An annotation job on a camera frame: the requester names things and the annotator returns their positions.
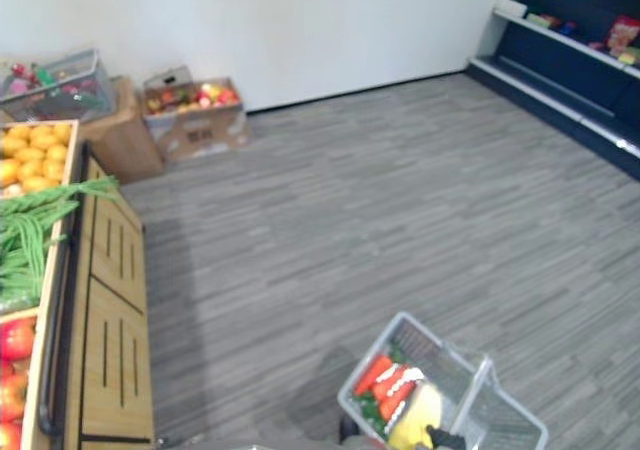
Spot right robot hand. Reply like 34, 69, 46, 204
425, 425, 472, 450

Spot wooden produce display stand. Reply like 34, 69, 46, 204
0, 118, 156, 450

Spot black metal stand rail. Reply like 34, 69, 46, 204
37, 141, 92, 436

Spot green long beans bunch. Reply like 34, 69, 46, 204
0, 176, 122, 312

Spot short orange carrot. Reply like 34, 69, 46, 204
378, 389, 419, 422

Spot dark blue shop shelf unit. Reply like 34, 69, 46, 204
466, 0, 640, 182

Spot grey plastic shopping basket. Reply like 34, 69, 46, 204
336, 311, 550, 450

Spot red snack bag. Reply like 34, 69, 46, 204
605, 15, 640, 56

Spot plain orange carrot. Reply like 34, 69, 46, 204
353, 353, 394, 397

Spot grey wire mesh basket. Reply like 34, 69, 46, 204
0, 48, 118, 122

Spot yellow vegetable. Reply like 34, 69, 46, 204
386, 381, 447, 450

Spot white box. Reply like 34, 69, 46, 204
494, 0, 528, 21

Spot orange carrot in white net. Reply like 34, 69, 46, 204
371, 363, 427, 402

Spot green leafy vegetable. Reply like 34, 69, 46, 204
352, 393, 392, 439

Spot dark red toy vegetable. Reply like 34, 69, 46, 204
62, 82, 99, 99

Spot plain brown cardboard box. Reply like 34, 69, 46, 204
78, 75, 166, 186

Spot orange toy fruit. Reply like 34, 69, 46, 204
147, 91, 187, 113

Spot printed cardboard box of fruit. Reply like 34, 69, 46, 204
143, 64, 252, 162

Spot red yellow toy apple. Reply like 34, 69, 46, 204
197, 83, 224, 107

